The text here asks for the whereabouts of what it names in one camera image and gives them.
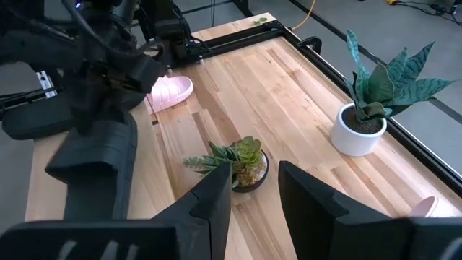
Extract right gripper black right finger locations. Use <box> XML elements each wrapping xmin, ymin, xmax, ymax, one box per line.
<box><xmin>277</xmin><ymin>160</ymin><xmax>412</xmax><ymax>260</ymax></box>

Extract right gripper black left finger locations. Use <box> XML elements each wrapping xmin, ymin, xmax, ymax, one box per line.
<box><xmin>151</xmin><ymin>162</ymin><xmax>232</xmax><ymax>260</ymax></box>

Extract pink rubber slide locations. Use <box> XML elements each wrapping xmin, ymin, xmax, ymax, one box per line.
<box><xmin>144</xmin><ymin>75</ymin><xmax>195</xmax><ymax>115</ymax></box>
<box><xmin>407</xmin><ymin>196</ymin><xmax>440</xmax><ymax>219</ymax></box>

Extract silver aluminium extrusion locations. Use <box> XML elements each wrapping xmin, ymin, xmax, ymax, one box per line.
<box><xmin>35</xmin><ymin>70</ymin><xmax>58</xmax><ymax>99</ymax></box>

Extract succulent plant in black pot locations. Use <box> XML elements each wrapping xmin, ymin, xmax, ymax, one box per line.
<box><xmin>183</xmin><ymin>136</ymin><xmax>270</xmax><ymax>194</ymax></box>

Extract snake plant in white pot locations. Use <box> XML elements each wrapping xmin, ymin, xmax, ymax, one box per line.
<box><xmin>330</xmin><ymin>28</ymin><xmax>456</xmax><ymax>157</ymax></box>

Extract black table edge frame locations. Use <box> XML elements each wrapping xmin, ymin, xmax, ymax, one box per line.
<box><xmin>194</xmin><ymin>19</ymin><xmax>462</xmax><ymax>198</ymax></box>

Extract black clamp bracket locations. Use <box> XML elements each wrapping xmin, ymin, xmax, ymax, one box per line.
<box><xmin>297</xmin><ymin>35</ymin><xmax>323</xmax><ymax>55</ymax></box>

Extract yellow cable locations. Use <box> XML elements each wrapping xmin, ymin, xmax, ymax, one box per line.
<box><xmin>291</xmin><ymin>0</ymin><xmax>317</xmax><ymax>30</ymax></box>

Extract black floor cables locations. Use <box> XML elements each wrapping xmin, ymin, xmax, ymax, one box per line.
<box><xmin>384</xmin><ymin>0</ymin><xmax>462</xmax><ymax>26</ymax></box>

